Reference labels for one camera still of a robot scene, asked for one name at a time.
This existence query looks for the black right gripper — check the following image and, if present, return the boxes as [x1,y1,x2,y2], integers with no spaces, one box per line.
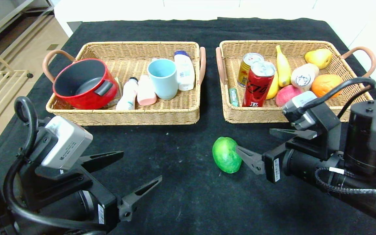
[235,128,332,184]

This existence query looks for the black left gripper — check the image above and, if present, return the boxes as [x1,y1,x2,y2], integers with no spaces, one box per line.
[67,150,163,234]

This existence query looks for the green lime fruit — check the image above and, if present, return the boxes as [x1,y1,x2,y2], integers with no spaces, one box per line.
[212,137,242,174]

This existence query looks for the red soda can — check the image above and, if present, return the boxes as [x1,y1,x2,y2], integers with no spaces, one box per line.
[242,61,276,107]

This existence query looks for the white milk bottle green label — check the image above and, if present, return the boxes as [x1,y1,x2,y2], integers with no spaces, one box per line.
[291,63,320,92]

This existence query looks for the yellow banana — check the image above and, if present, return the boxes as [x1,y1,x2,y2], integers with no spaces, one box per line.
[275,45,292,87]

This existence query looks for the white slim bottle black cap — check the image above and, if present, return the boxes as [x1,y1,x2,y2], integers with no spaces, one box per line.
[116,77,139,111]

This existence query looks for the red pot black interior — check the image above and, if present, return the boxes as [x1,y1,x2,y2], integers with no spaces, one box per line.
[53,58,119,110]

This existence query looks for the pink peach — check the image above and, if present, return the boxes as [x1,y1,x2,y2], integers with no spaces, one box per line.
[275,85,303,107]

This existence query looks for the yellow mango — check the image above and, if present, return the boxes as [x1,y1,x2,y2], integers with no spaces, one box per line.
[266,70,280,100]

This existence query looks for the small green gum pack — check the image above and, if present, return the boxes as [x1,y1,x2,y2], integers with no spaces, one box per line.
[229,88,239,107]

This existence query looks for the black tablecloth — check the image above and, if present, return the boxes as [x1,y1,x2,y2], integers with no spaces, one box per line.
[0,17,376,235]

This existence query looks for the gold energy drink can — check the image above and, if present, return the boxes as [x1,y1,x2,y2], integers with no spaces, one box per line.
[237,52,264,88]

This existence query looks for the orange fruit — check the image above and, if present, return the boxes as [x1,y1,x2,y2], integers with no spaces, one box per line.
[312,74,343,98]

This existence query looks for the green card box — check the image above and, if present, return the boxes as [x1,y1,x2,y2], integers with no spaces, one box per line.
[111,77,123,106]

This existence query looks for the pink bottle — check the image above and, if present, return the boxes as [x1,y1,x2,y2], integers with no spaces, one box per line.
[137,75,157,106]

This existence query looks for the yellow pear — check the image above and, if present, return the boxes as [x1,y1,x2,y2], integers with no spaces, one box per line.
[305,48,333,69]

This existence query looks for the light blue cup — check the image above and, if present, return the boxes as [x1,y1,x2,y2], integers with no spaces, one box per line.
[148,58,179,100]

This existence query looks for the white lotion bottle blue cap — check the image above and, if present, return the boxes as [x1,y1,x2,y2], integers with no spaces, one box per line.
[174,50,196,91]

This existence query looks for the white table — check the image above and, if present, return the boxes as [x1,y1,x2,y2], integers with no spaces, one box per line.
[54,0,330,36]

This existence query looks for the wicker basket brown handles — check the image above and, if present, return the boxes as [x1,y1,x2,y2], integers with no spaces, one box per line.
[216,40,376,124]
[43,41,206,126]

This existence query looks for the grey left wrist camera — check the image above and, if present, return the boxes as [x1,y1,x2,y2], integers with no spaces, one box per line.
[39,116,94,170]

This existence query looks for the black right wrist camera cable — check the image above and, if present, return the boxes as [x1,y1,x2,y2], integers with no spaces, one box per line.
[284,77,376,119]

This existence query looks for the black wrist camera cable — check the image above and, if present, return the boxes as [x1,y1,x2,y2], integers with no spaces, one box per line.
[4,96,110,233]
[284,77,376,119]

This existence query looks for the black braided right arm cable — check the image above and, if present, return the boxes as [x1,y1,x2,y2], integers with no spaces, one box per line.
[315,167,376,200]

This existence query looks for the black left wrist camera cable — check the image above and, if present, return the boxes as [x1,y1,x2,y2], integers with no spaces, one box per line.
[4,96,110,233]

